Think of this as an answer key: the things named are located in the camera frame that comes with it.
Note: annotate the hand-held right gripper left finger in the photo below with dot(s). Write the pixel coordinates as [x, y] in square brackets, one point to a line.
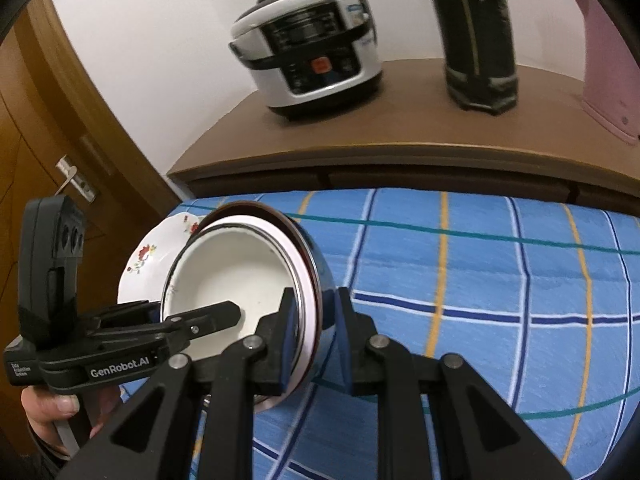
[288, 345]

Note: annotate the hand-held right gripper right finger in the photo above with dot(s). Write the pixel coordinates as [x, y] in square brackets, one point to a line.
[344, 340]

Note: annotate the white enamel bowl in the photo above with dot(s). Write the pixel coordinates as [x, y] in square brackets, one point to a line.
[225, 270]

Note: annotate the pink plastic bowl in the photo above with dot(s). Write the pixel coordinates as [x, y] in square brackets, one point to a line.
[307, 310]

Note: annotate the wooden door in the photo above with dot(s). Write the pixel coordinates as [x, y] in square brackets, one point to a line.
[30, 160]

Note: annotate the tall black thermos flask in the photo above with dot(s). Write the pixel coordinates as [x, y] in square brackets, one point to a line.
[495, 35]

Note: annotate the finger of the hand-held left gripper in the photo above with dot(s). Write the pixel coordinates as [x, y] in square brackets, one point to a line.
[220, 312]
[130, 311]

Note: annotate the person's left hand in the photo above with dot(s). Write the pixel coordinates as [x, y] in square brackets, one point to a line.
[50, 405]

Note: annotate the brown wooden cabinet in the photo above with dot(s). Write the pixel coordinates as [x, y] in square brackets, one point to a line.
[400, 130]

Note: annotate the white plate with red flowers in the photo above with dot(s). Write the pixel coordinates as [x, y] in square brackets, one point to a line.
[150, 260]

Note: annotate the pink electric kettle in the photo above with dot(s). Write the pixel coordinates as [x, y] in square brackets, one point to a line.
[605, 85]

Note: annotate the blue plaid tablecloth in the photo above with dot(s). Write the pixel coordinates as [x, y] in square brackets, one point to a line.
[475, 285]

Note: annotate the stainless steel bowl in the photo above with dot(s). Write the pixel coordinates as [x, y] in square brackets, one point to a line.
[322, 305]

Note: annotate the white and black rice cooker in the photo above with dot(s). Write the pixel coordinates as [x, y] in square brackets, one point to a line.
[270, 60]

